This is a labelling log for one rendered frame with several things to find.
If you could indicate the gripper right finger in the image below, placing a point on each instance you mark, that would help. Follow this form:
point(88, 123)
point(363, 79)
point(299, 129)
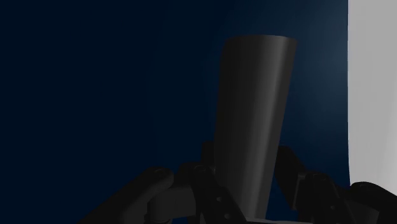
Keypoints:
point(313, 192)

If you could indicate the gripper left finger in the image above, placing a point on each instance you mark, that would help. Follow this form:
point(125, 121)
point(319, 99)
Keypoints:
point(201, 189)

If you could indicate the dark grey tall cup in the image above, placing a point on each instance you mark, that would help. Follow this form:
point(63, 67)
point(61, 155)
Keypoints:
point(252, 124)

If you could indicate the dark blue sofa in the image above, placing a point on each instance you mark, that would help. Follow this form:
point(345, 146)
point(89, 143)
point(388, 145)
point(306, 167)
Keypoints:
point(108, 93)

